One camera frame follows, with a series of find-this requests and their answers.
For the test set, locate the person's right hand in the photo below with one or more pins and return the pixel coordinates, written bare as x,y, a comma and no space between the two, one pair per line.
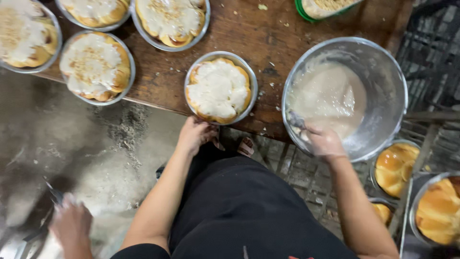
329,145

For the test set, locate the person's left hand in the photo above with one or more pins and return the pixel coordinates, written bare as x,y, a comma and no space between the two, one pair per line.
192,138

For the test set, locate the person's right fingers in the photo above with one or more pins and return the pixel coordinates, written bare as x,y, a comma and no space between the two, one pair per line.
312,135

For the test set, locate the person's left fingers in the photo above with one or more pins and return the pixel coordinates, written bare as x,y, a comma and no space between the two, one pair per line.
203,126

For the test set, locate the metal spoon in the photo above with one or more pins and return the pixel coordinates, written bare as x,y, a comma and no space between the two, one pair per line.
296,120

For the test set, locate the round metal baking pan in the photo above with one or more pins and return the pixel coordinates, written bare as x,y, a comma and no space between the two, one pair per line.
107,27
253,77
372,176
381,200
59,39
413,212
132,77
207,18

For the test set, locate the person's left foot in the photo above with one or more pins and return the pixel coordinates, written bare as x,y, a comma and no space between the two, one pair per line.
217,144

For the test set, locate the person's foot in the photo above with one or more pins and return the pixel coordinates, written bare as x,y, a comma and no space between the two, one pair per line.
217,144
246,147

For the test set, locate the white iced bread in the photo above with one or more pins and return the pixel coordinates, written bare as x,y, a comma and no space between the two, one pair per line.
218,90

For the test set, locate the white icing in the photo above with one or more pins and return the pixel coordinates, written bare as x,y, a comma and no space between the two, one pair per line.
329,97

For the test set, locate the person's right foot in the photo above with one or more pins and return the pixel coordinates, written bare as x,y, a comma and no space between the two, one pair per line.
246,147

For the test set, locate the large steel mixing bowl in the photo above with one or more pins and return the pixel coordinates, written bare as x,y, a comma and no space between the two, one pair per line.
384,90

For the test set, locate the plain golden bread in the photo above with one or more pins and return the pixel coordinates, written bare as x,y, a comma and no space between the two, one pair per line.
438,212
395,169
382,213

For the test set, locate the person's black clothing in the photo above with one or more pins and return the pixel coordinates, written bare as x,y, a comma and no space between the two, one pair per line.
244,212

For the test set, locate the iced bread with crumb topping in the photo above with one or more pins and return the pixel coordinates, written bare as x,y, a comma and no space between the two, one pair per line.
95,10
23,36
170,19
91,64

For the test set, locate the metal rack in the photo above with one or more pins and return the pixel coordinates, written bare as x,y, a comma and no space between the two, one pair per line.
405,205

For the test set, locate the green rimmed container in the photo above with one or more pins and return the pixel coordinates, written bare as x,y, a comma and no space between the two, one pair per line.
301,10

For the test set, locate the beige crumb topping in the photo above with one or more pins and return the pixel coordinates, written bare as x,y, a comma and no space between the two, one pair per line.
323,7

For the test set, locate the dark slatted crate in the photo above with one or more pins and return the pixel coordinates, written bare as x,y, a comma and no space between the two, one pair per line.
427,54

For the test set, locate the metal tool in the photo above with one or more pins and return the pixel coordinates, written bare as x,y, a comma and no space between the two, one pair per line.
55,194

